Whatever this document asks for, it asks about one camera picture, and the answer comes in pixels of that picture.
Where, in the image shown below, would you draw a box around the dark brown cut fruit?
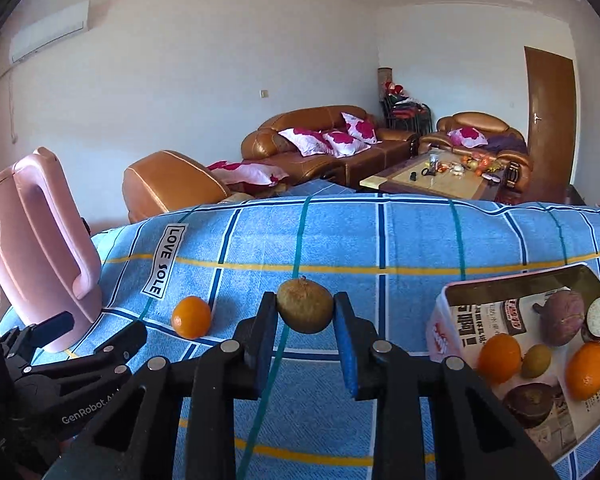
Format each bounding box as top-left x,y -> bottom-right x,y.
502,382 -> 564,429

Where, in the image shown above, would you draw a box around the orange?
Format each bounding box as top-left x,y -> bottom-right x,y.
171,296 -> 212,340
565,342 -> 600,401
477,334 -> 522,385

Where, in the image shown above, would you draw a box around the purple sweet potato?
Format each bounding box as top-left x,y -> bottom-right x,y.
532,289 -> 585,347

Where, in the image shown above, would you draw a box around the small tan longan fruit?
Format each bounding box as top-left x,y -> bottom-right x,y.
276,276 -> 334,334

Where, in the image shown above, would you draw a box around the pink electric kettle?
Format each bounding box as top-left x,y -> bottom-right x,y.
0,148 -> 102,352

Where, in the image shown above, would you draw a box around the blue plaid tablecloth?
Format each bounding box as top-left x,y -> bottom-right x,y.
0,179 -> 600,480

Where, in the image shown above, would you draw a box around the brown leather armchair near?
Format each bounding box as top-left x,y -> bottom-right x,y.
122,150 -> 232,223

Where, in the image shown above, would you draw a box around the brown leather armchair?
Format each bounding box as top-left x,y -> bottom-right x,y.
418,112 -> 533,193
122,150 -> 232,223

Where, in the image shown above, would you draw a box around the pink floral blanket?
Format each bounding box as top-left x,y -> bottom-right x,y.
208,160 -> 289,186

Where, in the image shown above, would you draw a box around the wooden coffee table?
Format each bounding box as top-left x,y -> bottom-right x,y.
360,150 -> 507,202

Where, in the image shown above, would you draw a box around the pink floral pillow left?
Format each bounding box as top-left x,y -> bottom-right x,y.
278,128 -> 332,157

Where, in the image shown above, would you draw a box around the pink floral pillow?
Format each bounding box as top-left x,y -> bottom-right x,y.
341,113 -> 379,145
278,128 -> 332,157
322,130 -> 370,158

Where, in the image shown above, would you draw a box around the pink pillow on armchair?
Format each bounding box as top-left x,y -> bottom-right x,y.
448,127 -> 489,150

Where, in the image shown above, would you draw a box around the brown leather armchair far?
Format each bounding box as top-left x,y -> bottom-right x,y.
418,112 -> 533,193

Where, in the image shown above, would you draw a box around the white air conditioner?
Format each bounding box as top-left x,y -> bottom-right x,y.
8,0 -> 90,64

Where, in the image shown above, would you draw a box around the brown leather three-seat sofa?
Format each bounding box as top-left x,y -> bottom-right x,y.
240,105 -> 417,188

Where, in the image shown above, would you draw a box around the pink floral pillow middle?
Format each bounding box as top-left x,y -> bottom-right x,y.
322,130 -> 370,158

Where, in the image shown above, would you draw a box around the pink floral pillow right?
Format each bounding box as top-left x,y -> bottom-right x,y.
341,113 -> 379,145

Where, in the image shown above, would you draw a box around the stacked chairs in corner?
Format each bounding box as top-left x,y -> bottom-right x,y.
380,80 -> 432,136

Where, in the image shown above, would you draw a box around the wooden door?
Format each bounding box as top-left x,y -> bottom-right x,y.
524,47 -> 577,204

